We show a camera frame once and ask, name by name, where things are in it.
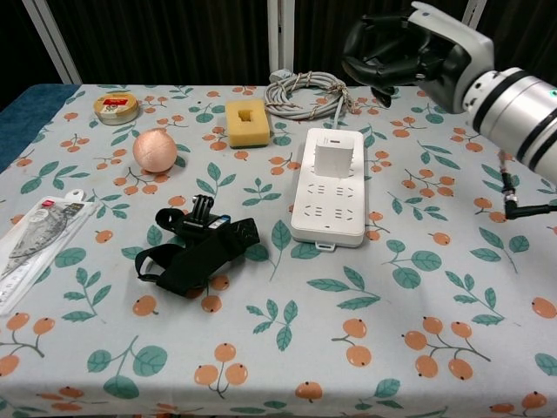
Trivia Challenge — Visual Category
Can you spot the white upright frame post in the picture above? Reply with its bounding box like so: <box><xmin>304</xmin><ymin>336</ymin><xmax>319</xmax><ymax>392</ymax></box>
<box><xmin>267</xmin><ymin>0</ymin><xmax>298</xmax><ymax>84</ymax></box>

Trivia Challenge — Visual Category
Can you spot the white power adapter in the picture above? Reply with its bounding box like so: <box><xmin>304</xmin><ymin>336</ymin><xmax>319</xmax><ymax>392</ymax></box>
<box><xmin>312</xmin><ymin>139</ymin><xmax>354</xmax><ymax>178</ymax></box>

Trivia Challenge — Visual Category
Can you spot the pink ball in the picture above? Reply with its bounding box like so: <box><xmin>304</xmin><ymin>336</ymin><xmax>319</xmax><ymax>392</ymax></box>
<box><xmin>132</xmin><ymin>129</ymin><xmax>178</xmax><ymax>174</ymax></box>

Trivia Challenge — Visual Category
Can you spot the yellow sponge with cutout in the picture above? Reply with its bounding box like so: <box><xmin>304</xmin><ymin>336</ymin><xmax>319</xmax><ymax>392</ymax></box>
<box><xmin>225</xmin><ymin>98</ymin><xmax>273</xmax><ymax>150</ymax></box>

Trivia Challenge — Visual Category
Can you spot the white cable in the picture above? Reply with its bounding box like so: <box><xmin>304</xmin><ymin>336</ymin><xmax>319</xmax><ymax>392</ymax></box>
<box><xmin>264</xmin><ymin>71</ymin><xmax>352</xmax><ymax>130</ymax></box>

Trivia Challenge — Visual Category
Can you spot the white power strip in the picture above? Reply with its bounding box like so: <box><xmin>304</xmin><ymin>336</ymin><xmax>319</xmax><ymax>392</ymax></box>
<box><xmin>290</xmin><ymin>127</ymin><xmax>366</xmax><ymax>253</ymax></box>

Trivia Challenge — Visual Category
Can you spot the white slanted frame post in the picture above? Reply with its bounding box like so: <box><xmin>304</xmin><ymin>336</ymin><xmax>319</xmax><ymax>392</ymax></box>
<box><xmin>460</xmin><ymin>0</ymin><xmax>480</xmax><ymax>28</ymax></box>
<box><xmin>26</xmin><ymin>0</ymin><xmax>83</xmax><ymax>85</ymax></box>

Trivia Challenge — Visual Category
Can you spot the white packaged ruler set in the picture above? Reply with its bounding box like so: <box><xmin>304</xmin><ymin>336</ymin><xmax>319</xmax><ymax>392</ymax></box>
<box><xmin>0</xmin><ymin>188</ymin><xmax>97</xmax><ymax>317</ymax></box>

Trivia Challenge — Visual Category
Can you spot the black arm cable with connector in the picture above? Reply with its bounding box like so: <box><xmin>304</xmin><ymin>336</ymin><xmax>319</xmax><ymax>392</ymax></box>
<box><xmin>497</xmin><ymin>149</ymin><xmax>557</xmax><ymax>222</ymax></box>

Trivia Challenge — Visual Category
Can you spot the round gold tin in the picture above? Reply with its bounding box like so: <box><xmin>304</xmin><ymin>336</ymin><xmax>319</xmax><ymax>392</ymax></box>
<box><xmin>93</xmin><ymin>92</ymin><xmax>140</xmax><ymax>126</ymax></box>

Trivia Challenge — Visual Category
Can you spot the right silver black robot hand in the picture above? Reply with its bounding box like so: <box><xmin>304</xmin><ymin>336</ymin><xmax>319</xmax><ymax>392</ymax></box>
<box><xmin>341</xmin><ymin>1</ymin><xmax>496</xmax><ymax>115</ymax></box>

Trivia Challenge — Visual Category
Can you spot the blue table cover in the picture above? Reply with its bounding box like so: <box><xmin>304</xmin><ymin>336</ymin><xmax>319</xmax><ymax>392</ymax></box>
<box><xmin>0</xmin><ymin>84</ymin><xmax>86</xmax><ymax>173</ymax></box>

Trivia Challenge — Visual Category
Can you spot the floral grey tablecloth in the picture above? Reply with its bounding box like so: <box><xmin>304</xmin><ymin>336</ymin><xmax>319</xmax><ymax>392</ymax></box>
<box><xmin>0</xmin><ymin>84</ymin><xmax>557</xmax><ymax>418</ymax></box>

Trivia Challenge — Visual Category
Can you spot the black camera strap mount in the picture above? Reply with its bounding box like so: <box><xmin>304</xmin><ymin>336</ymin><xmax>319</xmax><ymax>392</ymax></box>
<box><xmin>134</xmin><ymin>194</ymin><xmax>261</xmax><ymax>300</ymax></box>

